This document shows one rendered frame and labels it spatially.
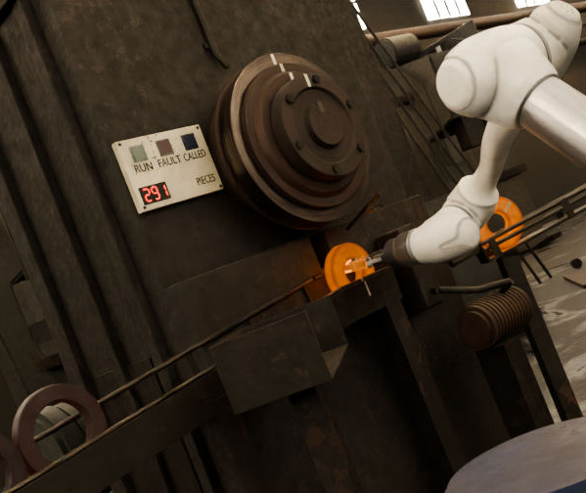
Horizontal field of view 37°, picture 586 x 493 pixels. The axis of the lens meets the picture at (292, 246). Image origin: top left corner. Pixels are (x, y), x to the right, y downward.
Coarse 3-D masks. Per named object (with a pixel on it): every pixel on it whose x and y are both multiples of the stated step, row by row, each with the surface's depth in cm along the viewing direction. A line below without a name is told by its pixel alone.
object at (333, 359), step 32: (288, 320) 163; (320, 320) 189; (224, 352) 166; (256, 352) 165; (288, 352) 164; (320, 352) 162; (224, 384) 167; (256, 384) 165; (288, 384) 164; (320, 384) 181; (320, 416) 176; (320, 448) 176; (352, 480) 176
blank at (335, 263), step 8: (336, 248) 228; (344, 248) 229; (352, 248) 231; (360, 248) 233; (328, 256) 228; (336, 256) 226; (344, 256) 228; (352, 256) 230; (360, 256) 232; (328, 264) 226; (336, 264) 226; (344, 264) 228; (328, 272) 226; (336, 272) 225; (344, 272) 227; (360, 272) 232; (368, 272) 233; (328, 280) 226; (336, 280) 224; (344, 280) 226; (336, 288) 225
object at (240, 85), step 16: (256, 64) 225; (272, 64) 229; (304, 64) 237; (240, 80) 220; (224, 96) 224; (240, 96) 219; (224, 112) 220; (240, 112) 217; (224, 128) 218; (240, 128) 216; (224, 144) 218; (240, 144) 214; (240, 160) 214; (368, 160) 242; (240, 176) 218; (256, 176) 215; (368, 176) 241; (256, 192) 218; (272, 192) 217; (272, 208) 221; (288, 208) 219; (304, 208) 222; (320, 208) 226; (336, 208) 229; (352, 208) 233; (304, 224) 229
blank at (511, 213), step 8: (504, 200) 252; (496, 208) 251; (504, 208) 251; (512, 208) 252; (504, 216) 253; (512, 216) 251; (520, 216) 252; (512, 224) 251; (480, 232) 250; (488, 232) 250; (512, 232) 251; (480, 240) 249; (496, 240) 250; (512, 240) 251; (504, 248) 250
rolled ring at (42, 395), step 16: (64, 384) 172; (32, 400) 167; (48, 400) 169; (64, 400) 171; (80, 400) 173; (96, 400) 175; (16, 416) 166; (32, 416) 166; (96, 416) 174; (16, 432) 164; (32, 432) 165; (96, 432) 173; (32, 448) 164; (32, 464) 163; (48, 464) 165
